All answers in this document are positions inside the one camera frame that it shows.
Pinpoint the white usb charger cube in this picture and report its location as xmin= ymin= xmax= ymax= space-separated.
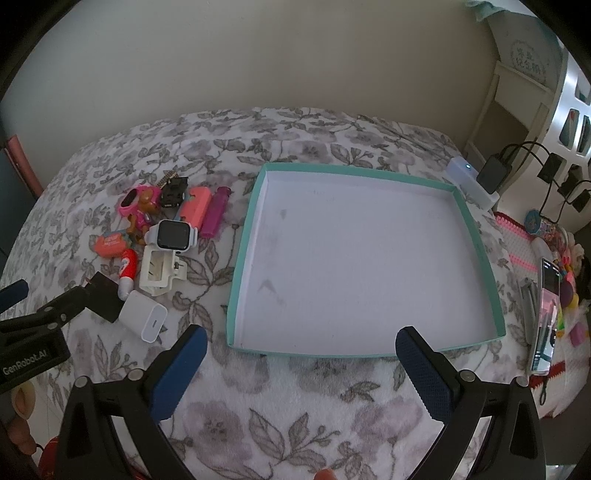
xmin=118 ymin=291 xmax=168 ymax=344

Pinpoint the black usb charger cube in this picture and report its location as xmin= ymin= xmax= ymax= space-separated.
xmin=83 ymin=272 xmax=124 ymax=323

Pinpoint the orange carrot knife card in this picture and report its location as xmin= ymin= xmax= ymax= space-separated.
xmin=93 ymin=231 xmax=130 ymax=259

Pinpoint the red white lion tube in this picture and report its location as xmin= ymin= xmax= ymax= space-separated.
xmin=118 ymin=248 xmax=138 ymax=301

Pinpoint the white smartwatch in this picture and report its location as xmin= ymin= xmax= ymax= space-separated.
xmin=144 ymin=219 xmax=198 ymax=253

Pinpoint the pink kids band watch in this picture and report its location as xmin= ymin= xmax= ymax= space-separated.
xmin=117 ymin=187 xmax=140 ymax=218

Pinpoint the brown pink toy dog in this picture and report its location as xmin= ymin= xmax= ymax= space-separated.
xmin=127 ymin=186 xmax=161 ymax=246

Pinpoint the magenta lighter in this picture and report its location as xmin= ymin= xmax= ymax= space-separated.
xmin=199 ymin=186 xmax=231 ymax=239

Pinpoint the black toy car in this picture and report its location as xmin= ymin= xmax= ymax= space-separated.
xmin=159 ymin=176 xmax=188 ymax=208

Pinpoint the gold patterned lighter case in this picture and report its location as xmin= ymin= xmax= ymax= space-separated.
xmin=157 ymin=171 xmax=178 ymax=188

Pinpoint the person hand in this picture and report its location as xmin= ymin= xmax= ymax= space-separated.
xmin=1 ymin=381 xmax=41 ymax=479

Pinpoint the pink white crochet mat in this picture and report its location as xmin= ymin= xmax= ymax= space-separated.
xmin=495 ymin=213 xmax=590 ymax=418

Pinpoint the smartphone on stand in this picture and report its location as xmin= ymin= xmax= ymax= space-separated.
xmin=529 ymin=258 xmax=561 ymax=376

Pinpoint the grey metal phone stand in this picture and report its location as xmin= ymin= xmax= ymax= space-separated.
xmin=520 ymin=278 xmax=539 ymax=346

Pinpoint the teal shallow cardboard tray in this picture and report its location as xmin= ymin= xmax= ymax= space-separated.
xmin=226 ymin=163 xmax=506 ymax=358

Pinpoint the round blue sticker jar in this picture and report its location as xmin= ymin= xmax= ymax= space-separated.
xmin=523 ymin=209 xmax=547 ymax=237

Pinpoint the white power strip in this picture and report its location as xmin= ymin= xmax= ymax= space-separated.
xmin=446 ymin=156 xmax=500 ymax=211

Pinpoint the black power adapter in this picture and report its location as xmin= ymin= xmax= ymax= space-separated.
xmin=476 ymin=155 xmax=511 ymax=194

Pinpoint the white cut-out shelf panel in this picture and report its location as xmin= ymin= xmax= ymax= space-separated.
xmin=543 ymin=49 xmax=590 ymax=233

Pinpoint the white side shelf unit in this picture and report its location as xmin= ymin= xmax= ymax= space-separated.
xmin=464 ymin=61 xmax=555 ymax=167

